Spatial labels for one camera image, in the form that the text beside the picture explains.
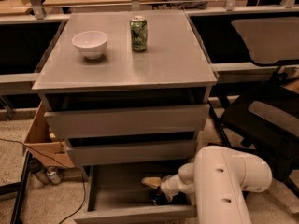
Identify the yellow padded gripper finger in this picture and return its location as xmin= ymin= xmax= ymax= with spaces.
xmin=141 ymin=177 xmax=162 ymax=189

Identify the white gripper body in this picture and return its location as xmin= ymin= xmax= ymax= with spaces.
xmin=160 ymin=175 xmax=182 ymax=202

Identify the blue pepsi can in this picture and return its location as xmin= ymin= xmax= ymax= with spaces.
xmin=151 ymin=188 xmax=169 ymax=205

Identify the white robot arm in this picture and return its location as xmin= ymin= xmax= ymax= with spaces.
xmin=141 ymin=146 xmax=272 ymax=224

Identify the middle grey drawer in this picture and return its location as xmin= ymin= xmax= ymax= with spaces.
xmin=67 ymin=139 xmax=196 ymax=166

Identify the grey drawer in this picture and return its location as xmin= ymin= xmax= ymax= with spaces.
xmin=45 ymin=105 xmax=209 ymax=139
xmin=74 ymin=160 xmax=197 ymax=224
xmin=67 ymin=139 xmax=196 ymax=166

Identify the bottom grey drawer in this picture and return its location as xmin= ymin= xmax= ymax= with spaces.
xmin=74 ymin=160 xmax=197 ymax=224

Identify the grey drawer cabinet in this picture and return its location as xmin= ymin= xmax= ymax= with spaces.
xmin=32 ymin=9 xmax=218 ymax=224

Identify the top grey drawer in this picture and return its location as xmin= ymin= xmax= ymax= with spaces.
xmin=45 ymin=105 xmax=209 ymax=139

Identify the green soda can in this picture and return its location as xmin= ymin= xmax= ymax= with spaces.
xmin=130 ymin=15 xmax=148 ymax=51

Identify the black office chair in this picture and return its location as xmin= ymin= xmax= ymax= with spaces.
xmin=221 ymin=16 xmax=299 ymax=193

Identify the dark water bottle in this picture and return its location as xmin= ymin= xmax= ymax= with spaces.
xmin=28 ymin=158 xmax=50 ymax=185

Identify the cardboard box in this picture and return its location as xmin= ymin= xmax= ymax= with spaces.
xmin=24 ymin=104 xmax=75 ymax=168

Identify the black metal stand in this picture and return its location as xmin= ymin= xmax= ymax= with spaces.
xmin=0 ymin=152 xmax=32 ymax=224

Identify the white bowl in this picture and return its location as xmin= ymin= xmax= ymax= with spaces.
xmin=72 ymin=31 xmax=108 ymax=60

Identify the black cable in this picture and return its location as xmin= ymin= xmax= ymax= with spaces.
xmin=0 ymin=137 xmax=87 ymax=224

